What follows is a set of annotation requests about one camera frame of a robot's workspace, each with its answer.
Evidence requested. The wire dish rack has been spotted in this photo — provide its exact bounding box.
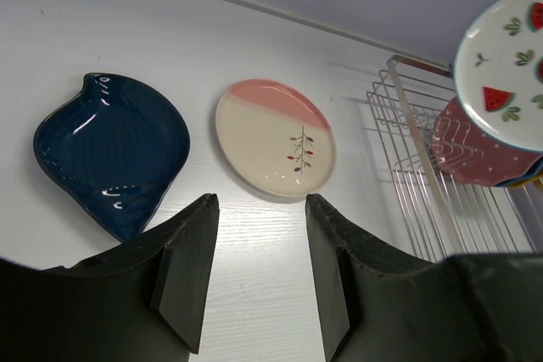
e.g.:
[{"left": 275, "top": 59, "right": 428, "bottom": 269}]
[{"left": 353, "top": 55, "right": 542, "bottom": 261}]

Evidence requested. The white patterned plate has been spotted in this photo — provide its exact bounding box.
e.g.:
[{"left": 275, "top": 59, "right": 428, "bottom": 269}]
[{"left": 453, "top": 0, "right": 542, "bottom": 152}]

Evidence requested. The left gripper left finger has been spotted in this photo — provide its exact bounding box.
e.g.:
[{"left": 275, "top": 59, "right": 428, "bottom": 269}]
[{"left": 1, "top": 194, "right": 219, "bottom": 361}]

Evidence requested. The dark blue plate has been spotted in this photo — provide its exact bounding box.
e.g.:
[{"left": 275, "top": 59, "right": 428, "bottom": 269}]
[{"left": 33, "top": 73, "right": 190, "bottom": 242}]

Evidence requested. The yellow plate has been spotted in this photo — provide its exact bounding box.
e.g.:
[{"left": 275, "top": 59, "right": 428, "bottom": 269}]
[{"left": 507, "top": 170, "right": 542, "bottom": 188}]

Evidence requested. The teal blue plate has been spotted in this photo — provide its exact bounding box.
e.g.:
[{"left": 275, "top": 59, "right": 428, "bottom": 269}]
[{"left": 495, "top": 155, "right": 542, "bottom": 187}]

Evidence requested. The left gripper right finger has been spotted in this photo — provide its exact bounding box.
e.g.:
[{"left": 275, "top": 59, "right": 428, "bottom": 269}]
[{"left": 305, "top": 194, "right": 542, "bottom": 361}]

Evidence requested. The pink and cream plate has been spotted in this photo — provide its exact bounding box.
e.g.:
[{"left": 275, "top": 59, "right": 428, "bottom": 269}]
[{"left": 215, "top": 79, "right": 336, "bottom": 198}]

